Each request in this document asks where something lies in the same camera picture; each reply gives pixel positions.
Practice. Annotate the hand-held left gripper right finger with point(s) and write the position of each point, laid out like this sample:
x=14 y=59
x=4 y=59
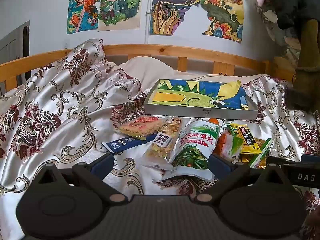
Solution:
x=220 y=166

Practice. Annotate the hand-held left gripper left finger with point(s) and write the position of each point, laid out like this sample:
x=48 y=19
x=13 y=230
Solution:
x=101 y=166

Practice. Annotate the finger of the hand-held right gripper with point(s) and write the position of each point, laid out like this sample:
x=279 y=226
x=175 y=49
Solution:
x=280 y=160

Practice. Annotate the green white striped packet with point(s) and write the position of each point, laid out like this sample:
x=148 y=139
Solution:
x=263 y=152

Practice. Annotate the orange snack packet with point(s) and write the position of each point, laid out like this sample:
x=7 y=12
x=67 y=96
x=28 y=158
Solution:
x=221 y=142

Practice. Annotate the green pink snack packet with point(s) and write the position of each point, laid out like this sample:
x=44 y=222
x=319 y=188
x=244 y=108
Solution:
x=236 y=145

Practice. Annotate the gold foil packet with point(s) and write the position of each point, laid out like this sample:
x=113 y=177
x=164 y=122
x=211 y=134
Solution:
x=246 y=158

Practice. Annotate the white green seaweed packet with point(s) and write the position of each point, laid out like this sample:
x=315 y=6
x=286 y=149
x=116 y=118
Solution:
x=195 y=150

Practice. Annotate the dark blue packet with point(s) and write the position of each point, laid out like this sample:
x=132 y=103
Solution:
x=125 y=145

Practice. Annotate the yellow snack packet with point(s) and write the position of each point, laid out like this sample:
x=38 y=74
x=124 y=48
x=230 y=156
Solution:
x=250 y=148

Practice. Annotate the orange tangerine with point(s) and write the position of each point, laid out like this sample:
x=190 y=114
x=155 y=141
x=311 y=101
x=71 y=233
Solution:
x=214 y=121

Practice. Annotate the rice cracker packet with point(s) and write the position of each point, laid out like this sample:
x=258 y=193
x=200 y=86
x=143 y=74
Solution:
x=140 y=127

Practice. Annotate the grey metal tray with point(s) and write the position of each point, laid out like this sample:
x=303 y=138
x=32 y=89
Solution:
x=200 y=113

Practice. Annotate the clear mixed nut packet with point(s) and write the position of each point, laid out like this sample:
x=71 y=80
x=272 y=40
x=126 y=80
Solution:
x=162 y=145

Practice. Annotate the printed satin blanket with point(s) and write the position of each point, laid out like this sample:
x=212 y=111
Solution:
x=62 y=110

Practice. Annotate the colourful drawing sheet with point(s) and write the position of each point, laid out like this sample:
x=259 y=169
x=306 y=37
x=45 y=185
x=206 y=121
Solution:
x=175 y=96

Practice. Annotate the cream pillow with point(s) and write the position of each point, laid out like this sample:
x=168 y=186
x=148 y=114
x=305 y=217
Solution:
x=150 y=70

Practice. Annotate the wooden bed headboard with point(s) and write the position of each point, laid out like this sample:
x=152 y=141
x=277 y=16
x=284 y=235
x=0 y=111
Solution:
x=160 y=50

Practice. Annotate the floral cloth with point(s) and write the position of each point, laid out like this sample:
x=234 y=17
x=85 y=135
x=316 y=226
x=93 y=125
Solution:
x=277 y=30

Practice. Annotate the dark cloth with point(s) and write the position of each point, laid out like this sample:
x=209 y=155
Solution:
x=292 y=2

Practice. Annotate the tan wooden post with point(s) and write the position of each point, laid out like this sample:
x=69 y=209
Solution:
x=308 y=55

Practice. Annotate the white wall pipe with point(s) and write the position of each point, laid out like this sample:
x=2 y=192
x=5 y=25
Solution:
x=147 y=17

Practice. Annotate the yellow landscape wall poster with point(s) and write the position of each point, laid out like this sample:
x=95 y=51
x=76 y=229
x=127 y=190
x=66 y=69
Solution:
x=222 y=10

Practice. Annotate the orange-haired figure wall poster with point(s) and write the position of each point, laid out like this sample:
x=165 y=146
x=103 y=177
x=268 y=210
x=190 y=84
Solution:
x=82 y=7

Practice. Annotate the blond figure wall poster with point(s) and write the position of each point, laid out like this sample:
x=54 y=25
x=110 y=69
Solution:
x=117 y=5

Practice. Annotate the swirly sky wall poster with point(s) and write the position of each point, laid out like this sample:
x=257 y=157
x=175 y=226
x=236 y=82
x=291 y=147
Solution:
x=172 y=7

